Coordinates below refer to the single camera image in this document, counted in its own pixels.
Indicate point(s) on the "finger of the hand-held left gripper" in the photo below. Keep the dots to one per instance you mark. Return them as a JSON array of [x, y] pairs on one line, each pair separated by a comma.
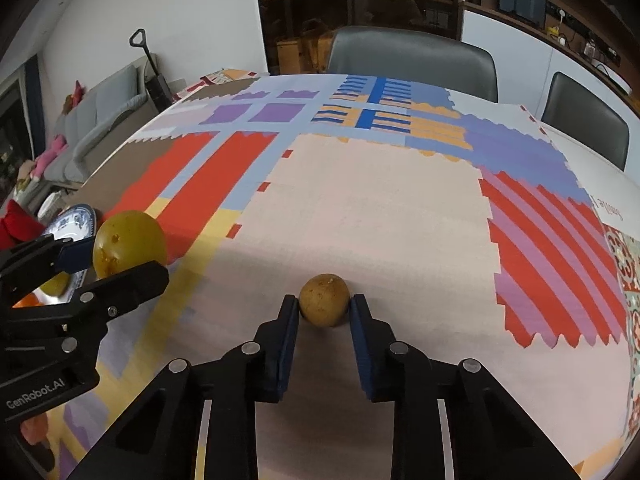
[[75, 255], [135, 282]]

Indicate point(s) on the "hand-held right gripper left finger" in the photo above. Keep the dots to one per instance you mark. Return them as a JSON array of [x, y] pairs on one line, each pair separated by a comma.
[[287, 355]]

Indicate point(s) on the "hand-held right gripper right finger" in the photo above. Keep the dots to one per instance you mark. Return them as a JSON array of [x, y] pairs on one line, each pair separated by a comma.
[[360, 355]]

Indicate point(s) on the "blue and white plate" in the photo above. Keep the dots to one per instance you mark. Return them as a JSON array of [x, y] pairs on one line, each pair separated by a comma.
[[75, 222]]

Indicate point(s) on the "green round fruit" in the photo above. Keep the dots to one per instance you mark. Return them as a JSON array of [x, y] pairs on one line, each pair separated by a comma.
[[52, 286]]

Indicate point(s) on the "large yellow pear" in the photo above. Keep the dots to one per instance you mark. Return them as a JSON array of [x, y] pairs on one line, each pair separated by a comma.
[[130, 242]]

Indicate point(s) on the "small brown potato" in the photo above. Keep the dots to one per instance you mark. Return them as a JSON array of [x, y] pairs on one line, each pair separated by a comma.
[[324, 300]]

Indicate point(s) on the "person's left hand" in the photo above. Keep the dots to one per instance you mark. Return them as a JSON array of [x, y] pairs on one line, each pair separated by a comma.
[[35, 427]]

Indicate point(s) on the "red cloth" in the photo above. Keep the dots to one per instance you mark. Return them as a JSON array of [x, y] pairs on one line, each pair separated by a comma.
[[17, 225]]

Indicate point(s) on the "large orange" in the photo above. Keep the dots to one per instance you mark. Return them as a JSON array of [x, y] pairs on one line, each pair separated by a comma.
[[27, 301]]

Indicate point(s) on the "pink plush toy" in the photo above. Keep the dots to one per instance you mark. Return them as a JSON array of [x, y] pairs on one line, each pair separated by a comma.
[[50, 155]]

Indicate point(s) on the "colourful patchwork tablecloth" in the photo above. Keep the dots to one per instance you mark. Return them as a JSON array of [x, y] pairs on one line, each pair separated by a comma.
[[380, 220]]

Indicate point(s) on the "grey sofa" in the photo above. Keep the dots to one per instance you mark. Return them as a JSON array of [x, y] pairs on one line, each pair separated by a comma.
[[100, 110]]

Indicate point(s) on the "black upright vacuum cleaner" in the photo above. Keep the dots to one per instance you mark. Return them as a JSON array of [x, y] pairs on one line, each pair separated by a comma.
[[155, 82]]

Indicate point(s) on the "floral patterned cloth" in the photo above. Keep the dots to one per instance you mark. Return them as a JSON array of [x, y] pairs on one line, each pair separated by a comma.
[[627, 280]]

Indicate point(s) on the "white table cover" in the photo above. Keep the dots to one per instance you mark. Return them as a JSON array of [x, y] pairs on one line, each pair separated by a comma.
[[575, 160]]

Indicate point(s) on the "wide grey chair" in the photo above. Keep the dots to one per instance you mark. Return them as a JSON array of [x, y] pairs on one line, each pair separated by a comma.
[[410, 57]]

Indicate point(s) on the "narrow grey chair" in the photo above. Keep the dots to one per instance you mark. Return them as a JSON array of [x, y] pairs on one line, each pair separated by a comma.
[[585, 120]]

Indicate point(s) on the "white sideboard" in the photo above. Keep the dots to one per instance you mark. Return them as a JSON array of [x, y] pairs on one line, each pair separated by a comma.
[[510, 45]]

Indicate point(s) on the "dark glass cabinet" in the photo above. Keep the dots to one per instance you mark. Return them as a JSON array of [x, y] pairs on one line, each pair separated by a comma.
[[350, 10]]

